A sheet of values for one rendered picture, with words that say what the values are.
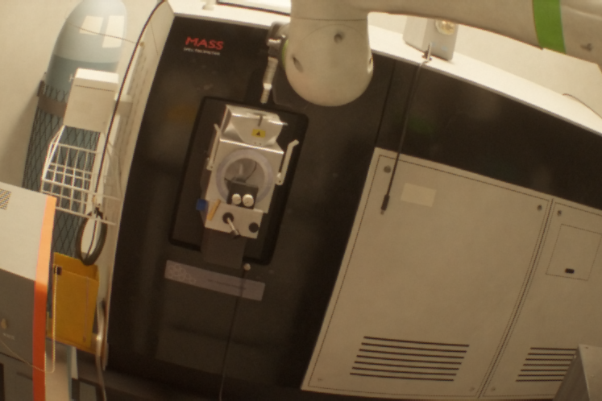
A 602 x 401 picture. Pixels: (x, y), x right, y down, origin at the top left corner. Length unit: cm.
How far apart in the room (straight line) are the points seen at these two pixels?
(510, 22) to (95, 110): 106
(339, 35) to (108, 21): 127
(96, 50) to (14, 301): 137
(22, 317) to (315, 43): 55
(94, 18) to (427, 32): 88
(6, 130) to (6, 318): 174
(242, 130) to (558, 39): 69
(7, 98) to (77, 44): 50
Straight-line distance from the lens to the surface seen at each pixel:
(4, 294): 126
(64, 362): 198
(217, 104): 180
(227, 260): 179
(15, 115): 296
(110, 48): 256
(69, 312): 192
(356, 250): 189
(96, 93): 208
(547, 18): 125
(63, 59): 256
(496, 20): 128
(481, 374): 210
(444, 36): 213
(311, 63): 136
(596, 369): 144
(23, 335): 128
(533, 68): 319
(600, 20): 124
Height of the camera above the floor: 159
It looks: 13 degrees down
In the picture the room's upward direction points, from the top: 15 degrees clockwise
